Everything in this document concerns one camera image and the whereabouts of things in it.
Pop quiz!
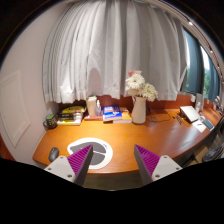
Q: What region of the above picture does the black spine book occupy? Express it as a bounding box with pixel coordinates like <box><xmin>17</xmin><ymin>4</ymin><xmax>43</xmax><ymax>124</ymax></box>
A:
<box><xmin>57</xmin><ymin>116</ymin><xmax>83</xmax><ymax>122</ymax></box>
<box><xmin>58</xmin><ymin>113</ymin><xmax>84</xmax><ymax>119</ymax></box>

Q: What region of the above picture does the white paper sheet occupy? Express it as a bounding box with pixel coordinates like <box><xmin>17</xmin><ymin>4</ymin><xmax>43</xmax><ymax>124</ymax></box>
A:
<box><xmin>193</xmin><ymin>119</ymin><xmax>215</xmax><ymax>133</ymax></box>

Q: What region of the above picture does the orange cover book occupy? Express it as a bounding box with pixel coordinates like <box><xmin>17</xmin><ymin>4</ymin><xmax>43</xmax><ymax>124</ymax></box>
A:
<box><xmin>112</xmin><ymin>107</ymin><xmax>133</xmax><ymax>125</ymax></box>

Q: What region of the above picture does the thin black cable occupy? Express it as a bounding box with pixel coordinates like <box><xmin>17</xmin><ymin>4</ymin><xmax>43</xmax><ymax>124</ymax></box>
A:
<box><xmin>146</xmin><ymin>107</ymin><xmax>173</xmax><ymax>123</ymax></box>

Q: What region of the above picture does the dark office chair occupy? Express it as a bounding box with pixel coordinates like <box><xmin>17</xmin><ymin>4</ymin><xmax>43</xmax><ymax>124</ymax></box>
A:
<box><xmin>202</xmin><ymin>143</ymin><xmax>224</xmax><ymax>163</ymax></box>

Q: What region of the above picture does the yellow black cover book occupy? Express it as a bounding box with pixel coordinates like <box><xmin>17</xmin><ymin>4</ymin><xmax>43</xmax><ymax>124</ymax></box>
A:
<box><xmin>59</xmin><ymin>105</ymin><xmax>87</xmax><ymax>115</ymax></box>

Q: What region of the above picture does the dark green mug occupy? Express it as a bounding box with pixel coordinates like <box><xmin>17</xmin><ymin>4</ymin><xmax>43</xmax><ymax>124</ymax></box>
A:
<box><xmin>42</xmin><ymin>113</ymin><xmax>58</xmax><ymax>130</ymax></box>

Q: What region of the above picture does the flat red book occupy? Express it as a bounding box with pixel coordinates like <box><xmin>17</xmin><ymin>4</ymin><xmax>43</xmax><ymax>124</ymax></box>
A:
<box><xmin>83</xmin><ymin>114</ymin><xmax>104</xmax><ymax>121</ymax></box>

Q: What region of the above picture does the small clear spray bottle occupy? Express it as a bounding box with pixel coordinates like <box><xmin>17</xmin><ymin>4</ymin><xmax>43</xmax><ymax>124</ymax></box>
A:
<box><xmin>95</xmin><ymin>99</ymin><xmax>102</xmax><ymax>117</ymax></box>

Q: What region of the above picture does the dark grey computer mouse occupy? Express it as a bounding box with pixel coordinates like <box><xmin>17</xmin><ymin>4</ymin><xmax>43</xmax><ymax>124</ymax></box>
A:
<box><xmin>48</xmin><ymin>146</ymin><xmax>60</xmax><ymax>163</ymax></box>

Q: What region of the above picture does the round white grey mouse pad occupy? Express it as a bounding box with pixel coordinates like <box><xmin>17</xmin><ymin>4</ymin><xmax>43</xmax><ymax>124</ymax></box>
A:
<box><xmin>66</xmin><ymin>137</ymin><xmax>114</xmax><ymax>170</ymax></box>

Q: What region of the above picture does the white pink flower bunch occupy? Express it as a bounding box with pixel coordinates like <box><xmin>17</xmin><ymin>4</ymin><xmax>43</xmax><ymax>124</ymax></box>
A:
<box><xmin>124</xmin><ymin>69</ymin><xmax>159</xmax><ymax>103</ymax></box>

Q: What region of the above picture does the cream lidded tumbler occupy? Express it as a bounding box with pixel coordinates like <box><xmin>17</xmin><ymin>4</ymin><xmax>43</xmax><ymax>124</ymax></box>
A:
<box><xmin>86</xmin><ymin>95</ymin><xmax>98</xmax><ymax>117</ymax></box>

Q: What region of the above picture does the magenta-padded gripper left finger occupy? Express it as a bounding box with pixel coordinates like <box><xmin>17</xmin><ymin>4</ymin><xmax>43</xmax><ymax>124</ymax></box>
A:
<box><xmin>43</xmin><ymin>143</ymin><xmax>94</xmax><ymax>187</ymax></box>

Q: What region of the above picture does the white laptop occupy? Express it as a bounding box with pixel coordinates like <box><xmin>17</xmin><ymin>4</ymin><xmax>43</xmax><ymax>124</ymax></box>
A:
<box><xmin>179</xmin><ymin>105</ymin><xmax>201</xmax><ymax>124</ymax></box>

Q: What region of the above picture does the white panelled door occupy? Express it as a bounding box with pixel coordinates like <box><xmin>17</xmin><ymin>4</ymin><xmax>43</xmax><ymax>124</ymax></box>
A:
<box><xmin>0</xmin><ymin>69</ymin><xmax>32</xmax><ymax>148</ymax></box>

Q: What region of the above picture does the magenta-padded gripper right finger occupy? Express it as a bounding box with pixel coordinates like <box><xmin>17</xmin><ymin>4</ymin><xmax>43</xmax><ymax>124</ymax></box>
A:
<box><xmin>133</xmin><ymin>143</ymin><xmax>183</xmax><ymax>186</ymax></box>

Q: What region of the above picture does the white ceramic vase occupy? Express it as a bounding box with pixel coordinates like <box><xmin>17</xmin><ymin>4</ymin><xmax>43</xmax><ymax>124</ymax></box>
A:
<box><xmin>131</xmin><ymin>95</ymin><xmax>148</xmax><ymax>125</ymax></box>

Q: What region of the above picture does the white yellow spine book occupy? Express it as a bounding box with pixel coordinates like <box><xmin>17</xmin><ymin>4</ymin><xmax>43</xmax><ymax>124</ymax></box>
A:
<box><xmin>56</xmin><ymin>119</ymin><xmax>83</xmax><ymax>126</ymax></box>

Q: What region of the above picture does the dark framed window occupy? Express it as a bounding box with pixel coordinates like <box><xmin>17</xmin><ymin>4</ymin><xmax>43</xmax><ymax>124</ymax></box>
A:
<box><xmin>181</xmin><ymin>29</ymin><xmax>222</xmax><ymax>102</ymax></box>

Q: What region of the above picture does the white pleated curtain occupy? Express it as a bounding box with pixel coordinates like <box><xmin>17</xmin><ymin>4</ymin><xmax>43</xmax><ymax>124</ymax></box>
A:
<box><xmin>42</xmin><ymin>0</ymin><xmax>189</xmax><ymax>104</ymax></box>

